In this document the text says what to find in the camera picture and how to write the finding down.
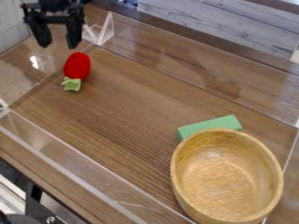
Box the clear acrylic corner bracket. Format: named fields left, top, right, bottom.
left=83, top=12, right=115, bottom=46

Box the red plush strawberry toy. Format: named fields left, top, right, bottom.
left=61, top=52, right=91, bottom=92

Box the black metal table frame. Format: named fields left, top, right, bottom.
left=24, top=184, right=80, bottom=224

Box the wooden oval bowl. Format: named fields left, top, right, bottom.
left=171, top=128, right=284, bottom=224

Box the green foam block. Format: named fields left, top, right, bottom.
left=177, top=115, right=243, bottom=140

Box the clear acrylic tray wall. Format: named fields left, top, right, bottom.
left=0, top=104, right=195, bottom=224

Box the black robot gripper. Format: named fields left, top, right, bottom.
left=21, top=0, right=85, bottom=49

